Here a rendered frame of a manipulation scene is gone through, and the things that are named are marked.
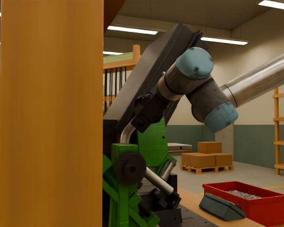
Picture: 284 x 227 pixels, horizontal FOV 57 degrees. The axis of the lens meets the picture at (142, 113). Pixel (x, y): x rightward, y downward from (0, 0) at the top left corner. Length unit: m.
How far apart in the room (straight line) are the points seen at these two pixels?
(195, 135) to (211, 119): 10.64
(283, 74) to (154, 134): 0.46
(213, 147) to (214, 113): 7.09
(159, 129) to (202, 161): 6.01
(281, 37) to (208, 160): 3.95
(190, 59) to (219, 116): 0.14
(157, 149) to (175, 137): 9.86
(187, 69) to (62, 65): 0.37
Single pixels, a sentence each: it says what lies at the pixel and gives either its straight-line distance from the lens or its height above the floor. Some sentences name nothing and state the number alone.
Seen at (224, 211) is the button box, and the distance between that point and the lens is 0.98.
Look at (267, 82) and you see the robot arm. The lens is 0.77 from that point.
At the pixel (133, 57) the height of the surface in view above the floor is 2.13.
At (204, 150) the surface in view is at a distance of 7.57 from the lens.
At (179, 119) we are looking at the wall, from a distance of 10.90.
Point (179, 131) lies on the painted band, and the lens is 10.88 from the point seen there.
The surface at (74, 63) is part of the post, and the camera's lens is 0.26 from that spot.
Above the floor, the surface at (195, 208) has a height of 0.90.
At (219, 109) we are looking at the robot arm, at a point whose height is 1.25.
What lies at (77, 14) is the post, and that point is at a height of 1.32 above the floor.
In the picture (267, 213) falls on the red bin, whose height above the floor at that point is 0.85.
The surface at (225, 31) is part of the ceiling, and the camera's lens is 10.06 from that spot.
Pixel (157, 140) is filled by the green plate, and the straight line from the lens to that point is 0.96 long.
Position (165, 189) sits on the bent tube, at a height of 1.01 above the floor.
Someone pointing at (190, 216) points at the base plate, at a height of 0.90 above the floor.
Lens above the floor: 1.21
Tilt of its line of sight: 3 degrees up
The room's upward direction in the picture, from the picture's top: straight up
